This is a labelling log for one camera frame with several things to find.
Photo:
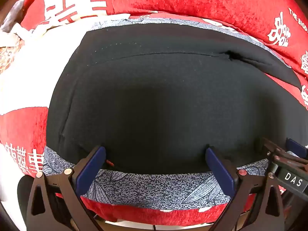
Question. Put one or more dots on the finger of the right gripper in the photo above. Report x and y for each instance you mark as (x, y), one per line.
(296, 148)

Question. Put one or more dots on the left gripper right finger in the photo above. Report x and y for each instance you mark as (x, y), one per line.
(267, 209)

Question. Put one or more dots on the red wedding quilt roll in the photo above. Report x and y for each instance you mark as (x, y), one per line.
(280, 24)

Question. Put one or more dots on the black pants with patterned hem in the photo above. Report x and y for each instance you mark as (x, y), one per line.
(155, 93)

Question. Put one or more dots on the red wedding blanket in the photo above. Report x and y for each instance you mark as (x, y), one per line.
(26, 91)

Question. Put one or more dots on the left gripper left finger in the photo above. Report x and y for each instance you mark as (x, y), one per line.
(55, 203)

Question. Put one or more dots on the grey clothes pile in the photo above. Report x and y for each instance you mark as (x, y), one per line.
(7, 38)

